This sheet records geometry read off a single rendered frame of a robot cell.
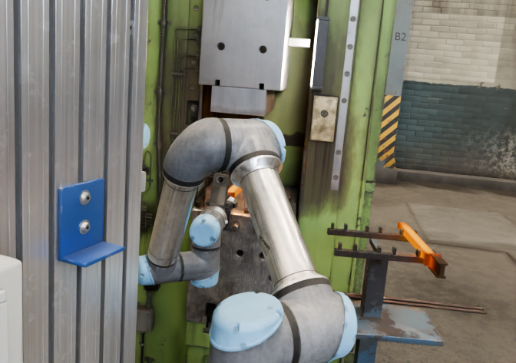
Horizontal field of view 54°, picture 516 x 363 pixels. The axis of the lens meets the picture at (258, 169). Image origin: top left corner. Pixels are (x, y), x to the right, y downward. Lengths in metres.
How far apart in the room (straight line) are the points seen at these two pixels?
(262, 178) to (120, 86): 0.44
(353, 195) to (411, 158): 5.92
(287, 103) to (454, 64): 5.77
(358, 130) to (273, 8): 0.56
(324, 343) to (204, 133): 0.46
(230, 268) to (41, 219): 1.38
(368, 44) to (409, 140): 5.95
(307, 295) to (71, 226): 0.45
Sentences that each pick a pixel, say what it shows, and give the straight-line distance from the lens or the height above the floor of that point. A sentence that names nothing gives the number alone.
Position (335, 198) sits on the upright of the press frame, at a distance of 2.04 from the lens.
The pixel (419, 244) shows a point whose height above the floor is 0.93.
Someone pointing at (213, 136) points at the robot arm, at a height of 1.29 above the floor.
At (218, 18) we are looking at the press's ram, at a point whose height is 1.60.
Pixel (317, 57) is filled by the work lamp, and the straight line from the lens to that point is 1.95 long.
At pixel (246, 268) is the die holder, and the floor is 0.71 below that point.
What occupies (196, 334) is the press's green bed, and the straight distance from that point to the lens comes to 2.08.
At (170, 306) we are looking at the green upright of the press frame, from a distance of 2.28.
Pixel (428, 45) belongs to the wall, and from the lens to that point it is 7.89.
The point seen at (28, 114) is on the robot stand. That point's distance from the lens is 0.58.
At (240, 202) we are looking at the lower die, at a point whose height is 0.94.
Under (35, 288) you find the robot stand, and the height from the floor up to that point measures 1.17.
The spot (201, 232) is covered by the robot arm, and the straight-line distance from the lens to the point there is 1.30.
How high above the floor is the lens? 1.43
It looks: 11 degrees down
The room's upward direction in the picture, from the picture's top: 5 degrees clockwise
